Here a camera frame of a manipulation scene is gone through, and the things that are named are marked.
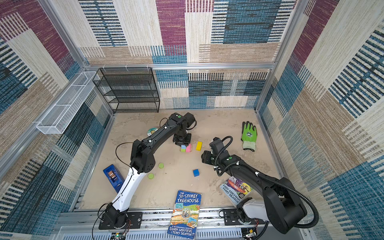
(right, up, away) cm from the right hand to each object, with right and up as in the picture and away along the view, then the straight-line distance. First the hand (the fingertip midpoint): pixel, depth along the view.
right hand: (205, 158), depth 87 cm
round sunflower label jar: (-34, +15, +10) cm, 39 cm away
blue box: (-50, -9, -4) cm, 51 cm away
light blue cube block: (-13, +6, +7) cm, 16 cm away
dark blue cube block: (-5, -8, 0) cm, 10 cm away
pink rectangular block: (-10, +5, +9) cm, 14 cm away
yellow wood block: (-3, +6, +12) cm, 14 cm away
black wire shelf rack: (-54, +45, +23) cm, 74 cm away
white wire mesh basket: (-70, +27, -12) cm, 76 cm away
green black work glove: (+31, +12, +17) cm, 37 cm away
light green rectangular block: (-14, +4, +9) cm, 16 cm away
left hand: (-11, +8, +7) cm, 15 cm away
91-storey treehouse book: (-11, -24, -15) cm, 31 cm away
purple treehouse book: (+16, -15, -6) cm, 23 cm away
